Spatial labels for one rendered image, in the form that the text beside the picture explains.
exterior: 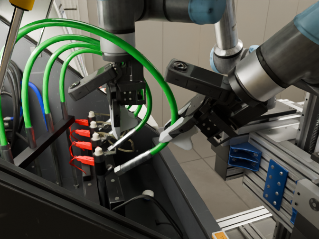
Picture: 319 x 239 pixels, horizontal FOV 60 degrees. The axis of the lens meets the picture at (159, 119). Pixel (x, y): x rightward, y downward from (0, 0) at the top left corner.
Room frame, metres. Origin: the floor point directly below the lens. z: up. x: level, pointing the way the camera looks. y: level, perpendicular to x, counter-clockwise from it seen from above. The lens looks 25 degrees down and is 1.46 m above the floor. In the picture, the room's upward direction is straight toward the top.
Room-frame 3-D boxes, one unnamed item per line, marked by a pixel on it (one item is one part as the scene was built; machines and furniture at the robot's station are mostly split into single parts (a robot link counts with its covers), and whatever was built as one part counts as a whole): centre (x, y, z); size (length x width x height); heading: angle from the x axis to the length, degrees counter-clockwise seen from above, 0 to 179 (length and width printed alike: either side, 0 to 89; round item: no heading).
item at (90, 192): (0.71, 0.19, 0.91); 0.34 x 0.10 x 0.15; 17
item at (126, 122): (0.59, 0.08, 1.18); 0.06 x 0.03 x 0.09; 107
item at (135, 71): (0.61, 0.08, 1.29); 0.09 x 0.08 x 0.12; 107
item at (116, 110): (0.58, 0.10, 1.23); 0.05 x 0.02 x 0.09; 17
